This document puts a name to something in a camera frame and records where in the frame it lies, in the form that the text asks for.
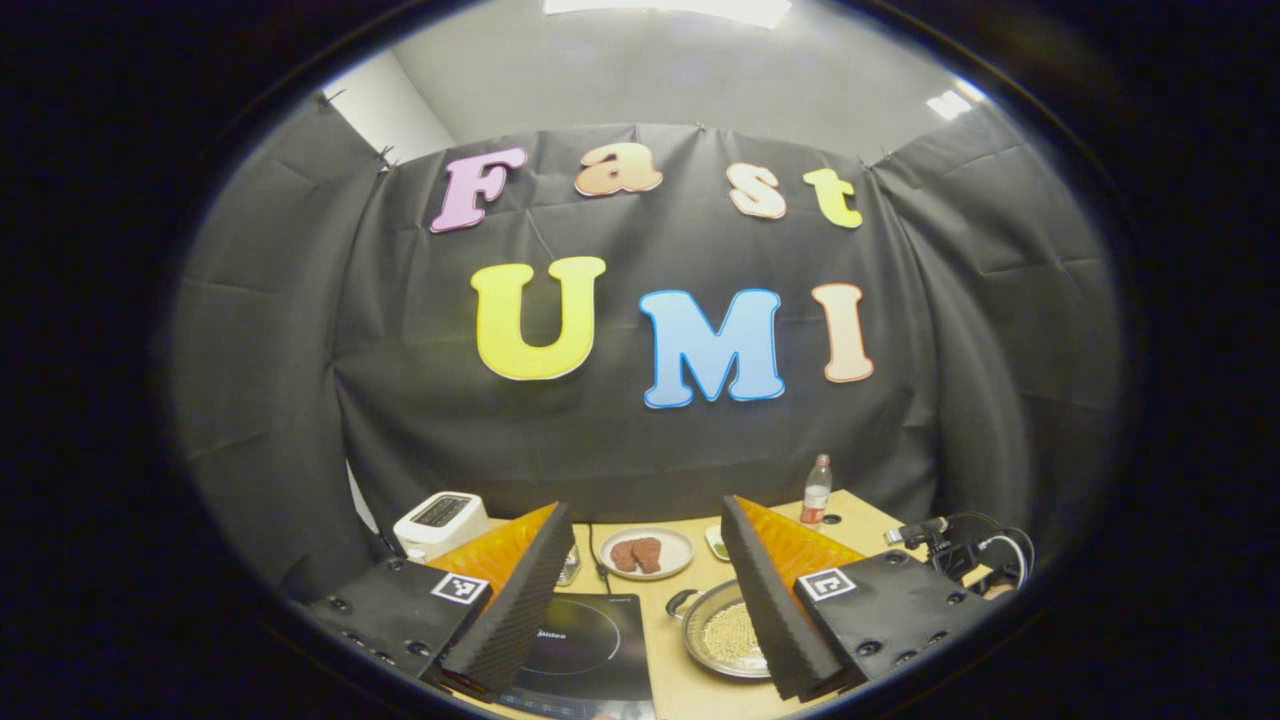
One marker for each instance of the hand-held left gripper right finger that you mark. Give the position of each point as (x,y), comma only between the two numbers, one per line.
(765,600)

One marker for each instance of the black induction cooktop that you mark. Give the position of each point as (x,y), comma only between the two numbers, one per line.
(590,650)

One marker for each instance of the white oval plate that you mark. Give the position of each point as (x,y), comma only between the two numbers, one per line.
(675,545)

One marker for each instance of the white toaster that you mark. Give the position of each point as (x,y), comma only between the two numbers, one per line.
(440,520)

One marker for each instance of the stainless steel pot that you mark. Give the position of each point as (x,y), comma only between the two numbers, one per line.
(698,640)

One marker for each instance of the pile of soybeans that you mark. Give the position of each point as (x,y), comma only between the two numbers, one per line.
(738,635)

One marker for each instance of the white divided bean dish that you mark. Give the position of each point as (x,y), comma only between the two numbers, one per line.
(717,545)

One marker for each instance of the brown meat piece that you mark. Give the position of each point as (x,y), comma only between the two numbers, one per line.
(648,553)
(622,556)

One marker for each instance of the plastic water bottle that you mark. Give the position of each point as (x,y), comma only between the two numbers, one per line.
(816,495)

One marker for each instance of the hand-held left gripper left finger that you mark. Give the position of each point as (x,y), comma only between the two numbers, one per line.
(520,590)

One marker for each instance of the small ceiling light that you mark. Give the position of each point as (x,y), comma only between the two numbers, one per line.
(950,102)

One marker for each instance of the large ceiling light panel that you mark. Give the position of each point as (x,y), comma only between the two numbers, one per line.
(670,10)

